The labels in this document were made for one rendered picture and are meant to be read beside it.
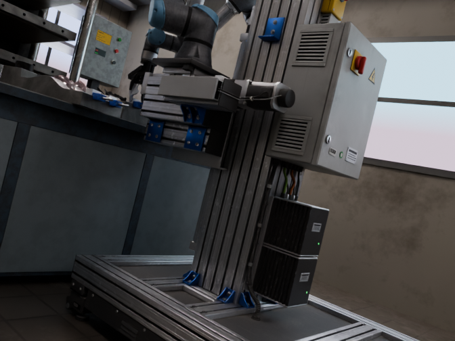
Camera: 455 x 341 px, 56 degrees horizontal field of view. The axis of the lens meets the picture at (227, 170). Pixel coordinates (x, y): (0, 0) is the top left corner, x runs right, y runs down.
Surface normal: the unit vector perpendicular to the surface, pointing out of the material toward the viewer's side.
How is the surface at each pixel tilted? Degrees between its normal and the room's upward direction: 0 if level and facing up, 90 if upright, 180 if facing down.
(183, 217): 90
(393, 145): 90
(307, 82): 90
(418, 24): 90
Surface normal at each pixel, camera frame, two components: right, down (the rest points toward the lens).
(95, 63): 0.73, 0.18
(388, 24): -0.62, -0.16
